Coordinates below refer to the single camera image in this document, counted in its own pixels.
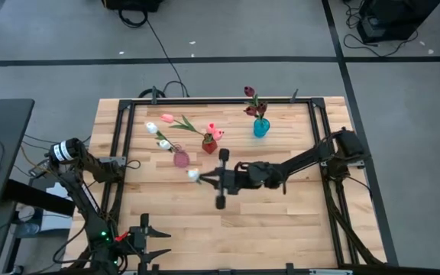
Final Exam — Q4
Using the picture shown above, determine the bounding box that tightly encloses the blue glass vase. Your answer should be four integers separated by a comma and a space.
253, 117, 271, 139

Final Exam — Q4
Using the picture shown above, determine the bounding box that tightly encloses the white sheet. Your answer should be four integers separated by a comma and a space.
40, 181, 80, 233

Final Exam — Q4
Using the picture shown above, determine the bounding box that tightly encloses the black diagonal bar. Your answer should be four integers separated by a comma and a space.
4, 178, 76, 218

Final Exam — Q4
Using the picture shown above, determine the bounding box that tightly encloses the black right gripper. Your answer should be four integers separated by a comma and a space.
199, 147, 263, 210

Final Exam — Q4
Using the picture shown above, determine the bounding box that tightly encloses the red glass vase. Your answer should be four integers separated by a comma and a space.
201, 133, 218, 155

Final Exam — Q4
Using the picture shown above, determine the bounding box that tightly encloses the black looped cable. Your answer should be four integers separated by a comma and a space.
137, 79, 190, 99

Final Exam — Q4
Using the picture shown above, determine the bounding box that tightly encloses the black box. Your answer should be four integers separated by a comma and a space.
101, 0, 164, 12

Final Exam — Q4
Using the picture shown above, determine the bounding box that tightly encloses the purple glass vase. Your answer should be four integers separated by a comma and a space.
173, 144, 191, 169

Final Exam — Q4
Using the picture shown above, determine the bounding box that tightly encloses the long black floor cable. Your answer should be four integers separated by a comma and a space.
143, 17, 190, 99

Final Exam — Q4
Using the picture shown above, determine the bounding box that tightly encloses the black aluminium table frame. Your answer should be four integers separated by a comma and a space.
66, 88, 387, 275

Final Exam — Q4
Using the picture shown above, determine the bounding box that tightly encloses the dark grey desk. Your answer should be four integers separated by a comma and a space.
0, 98, 36, 207

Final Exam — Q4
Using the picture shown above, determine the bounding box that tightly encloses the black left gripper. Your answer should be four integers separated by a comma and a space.
128, 212, 172, 275

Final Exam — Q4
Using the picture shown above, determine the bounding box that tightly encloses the black equipment case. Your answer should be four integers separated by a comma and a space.
356, 0, 440, 44

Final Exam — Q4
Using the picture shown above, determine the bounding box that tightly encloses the coiled black cable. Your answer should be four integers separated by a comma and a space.
118, 9, 149, 29

